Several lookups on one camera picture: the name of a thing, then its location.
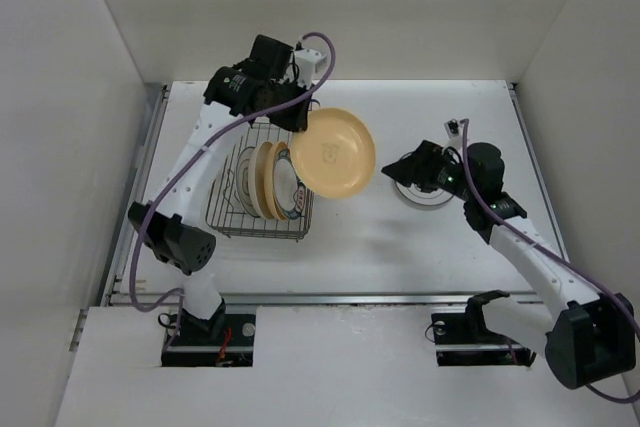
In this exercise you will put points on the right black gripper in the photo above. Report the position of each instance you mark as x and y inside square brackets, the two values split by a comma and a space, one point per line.
[419, 167]

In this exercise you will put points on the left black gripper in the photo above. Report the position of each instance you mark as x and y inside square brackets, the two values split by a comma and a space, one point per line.
[297, 121]

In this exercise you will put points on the white plate green rim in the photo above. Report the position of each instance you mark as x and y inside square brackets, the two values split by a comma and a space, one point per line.
[418, 198]

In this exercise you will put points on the yellow plate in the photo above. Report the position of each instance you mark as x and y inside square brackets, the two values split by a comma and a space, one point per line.
[335, 157]
[272, 154]

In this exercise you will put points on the cream white plate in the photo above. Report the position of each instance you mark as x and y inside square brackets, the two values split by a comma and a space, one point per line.
[257, 168]

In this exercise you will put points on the white plate green pattern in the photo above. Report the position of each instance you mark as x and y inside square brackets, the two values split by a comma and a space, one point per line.
[242, 181]

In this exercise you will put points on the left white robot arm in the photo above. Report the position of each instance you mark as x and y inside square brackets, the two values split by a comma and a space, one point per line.
[276, 81]

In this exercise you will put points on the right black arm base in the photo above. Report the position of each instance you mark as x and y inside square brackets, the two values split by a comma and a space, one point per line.
[463, 340]

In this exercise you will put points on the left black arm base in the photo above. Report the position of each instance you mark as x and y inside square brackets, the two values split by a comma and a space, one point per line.
[224, 341]

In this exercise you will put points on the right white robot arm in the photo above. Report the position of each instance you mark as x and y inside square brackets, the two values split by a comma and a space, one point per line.
[586, 334]

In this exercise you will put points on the plate with teal lettered band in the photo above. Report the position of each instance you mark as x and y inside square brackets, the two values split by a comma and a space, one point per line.
[289, 192]

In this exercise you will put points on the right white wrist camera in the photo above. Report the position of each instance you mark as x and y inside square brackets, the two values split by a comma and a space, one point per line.
[453, 129]

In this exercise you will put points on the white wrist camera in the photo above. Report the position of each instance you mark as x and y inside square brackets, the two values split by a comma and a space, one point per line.
[307, 64]
[453, 129]

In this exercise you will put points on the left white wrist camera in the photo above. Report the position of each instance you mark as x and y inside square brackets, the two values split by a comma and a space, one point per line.
[307, 64]

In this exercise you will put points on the grey wire dish rack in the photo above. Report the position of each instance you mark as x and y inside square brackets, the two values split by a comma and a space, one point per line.
[224, 213]

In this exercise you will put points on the aluminium table rail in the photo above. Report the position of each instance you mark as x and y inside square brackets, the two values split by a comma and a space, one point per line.
[378, 247]

